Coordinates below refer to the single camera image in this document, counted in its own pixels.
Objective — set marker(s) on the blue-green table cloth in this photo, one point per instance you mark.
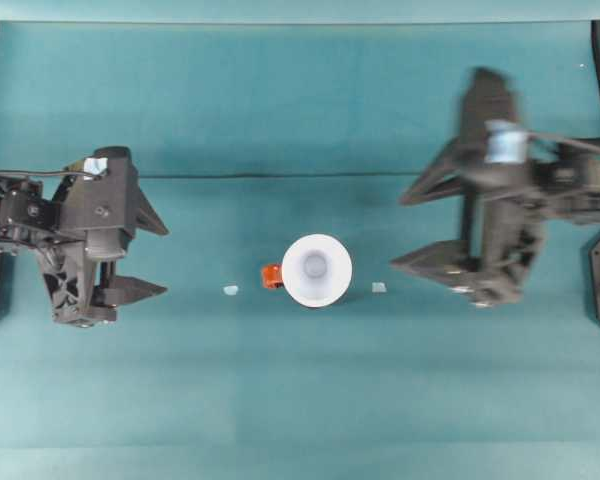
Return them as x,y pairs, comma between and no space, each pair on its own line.
300,375

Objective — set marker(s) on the small white paper scrap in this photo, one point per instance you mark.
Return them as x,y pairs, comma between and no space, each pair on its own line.
379,287
231,290

